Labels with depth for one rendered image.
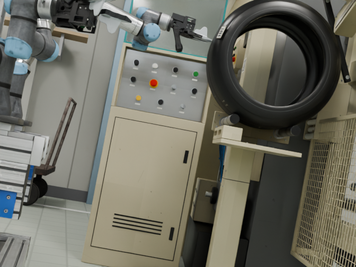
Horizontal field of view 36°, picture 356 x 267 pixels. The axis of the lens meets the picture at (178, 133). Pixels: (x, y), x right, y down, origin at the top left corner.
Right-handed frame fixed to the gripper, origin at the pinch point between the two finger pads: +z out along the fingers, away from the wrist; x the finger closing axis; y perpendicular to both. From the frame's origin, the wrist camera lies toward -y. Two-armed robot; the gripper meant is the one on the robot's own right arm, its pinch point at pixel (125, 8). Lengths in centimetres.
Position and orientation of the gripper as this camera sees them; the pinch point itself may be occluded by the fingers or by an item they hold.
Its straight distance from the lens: 156.5
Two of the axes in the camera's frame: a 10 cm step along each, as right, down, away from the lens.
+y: -2.1, 9.6, -1.7
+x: -2.1, -2.1, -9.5
